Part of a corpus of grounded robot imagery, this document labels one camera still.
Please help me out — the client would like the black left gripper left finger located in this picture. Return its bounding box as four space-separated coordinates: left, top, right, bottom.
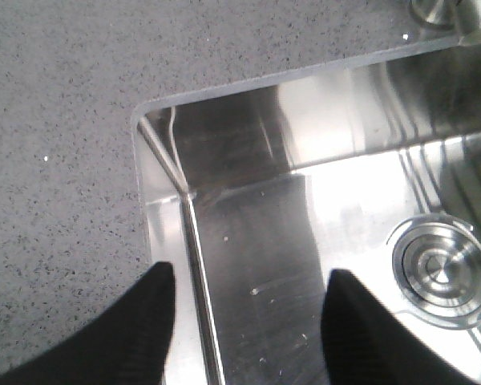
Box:
0 261 176 384

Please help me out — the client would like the stainless steel sink faucet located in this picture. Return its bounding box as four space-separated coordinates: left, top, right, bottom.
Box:
410 0 481 47

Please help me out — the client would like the stainless steel sink basin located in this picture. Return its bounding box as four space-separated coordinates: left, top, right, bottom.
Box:
131 44 481 384

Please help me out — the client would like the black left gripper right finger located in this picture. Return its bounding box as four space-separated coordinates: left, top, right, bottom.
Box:
321 269 475 384

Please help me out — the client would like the round steel sink drain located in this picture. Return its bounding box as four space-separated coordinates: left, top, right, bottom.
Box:
386 213 481 330

